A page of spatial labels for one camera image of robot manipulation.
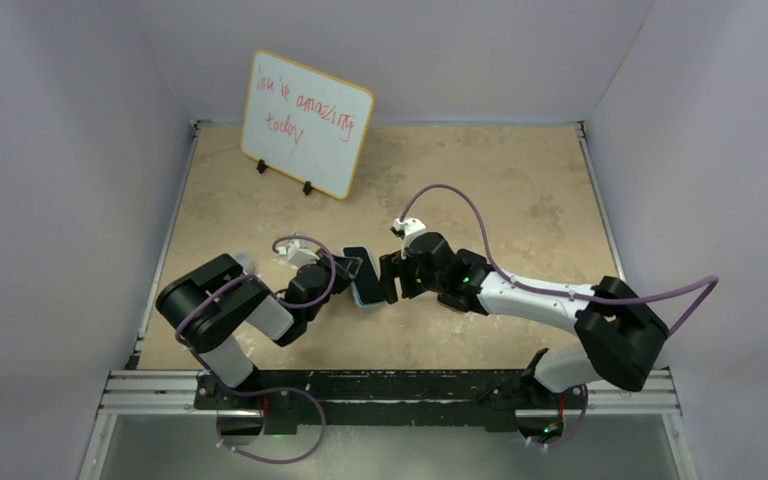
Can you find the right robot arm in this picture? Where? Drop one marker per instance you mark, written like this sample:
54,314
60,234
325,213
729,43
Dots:
619,338

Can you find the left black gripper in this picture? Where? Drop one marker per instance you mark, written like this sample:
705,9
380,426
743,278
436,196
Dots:
344,271

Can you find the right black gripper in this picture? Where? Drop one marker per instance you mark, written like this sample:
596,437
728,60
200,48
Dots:
392,266

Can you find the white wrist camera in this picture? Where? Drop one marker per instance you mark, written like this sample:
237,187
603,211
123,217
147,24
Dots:
296,252
407,230

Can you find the phone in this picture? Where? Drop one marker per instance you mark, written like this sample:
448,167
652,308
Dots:
366,290

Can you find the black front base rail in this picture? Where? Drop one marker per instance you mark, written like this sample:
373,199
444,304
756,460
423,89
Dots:
497,400

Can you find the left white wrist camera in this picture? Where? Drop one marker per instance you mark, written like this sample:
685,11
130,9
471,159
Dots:
296,252

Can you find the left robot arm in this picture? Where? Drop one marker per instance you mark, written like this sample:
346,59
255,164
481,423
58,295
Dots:
207,305

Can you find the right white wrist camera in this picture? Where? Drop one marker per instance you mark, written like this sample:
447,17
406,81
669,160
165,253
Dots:
407,230

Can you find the aluminium frame rail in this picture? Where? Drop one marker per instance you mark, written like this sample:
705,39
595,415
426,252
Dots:
150,392

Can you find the white board with orange frame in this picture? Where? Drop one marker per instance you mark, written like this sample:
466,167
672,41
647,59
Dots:
305,123

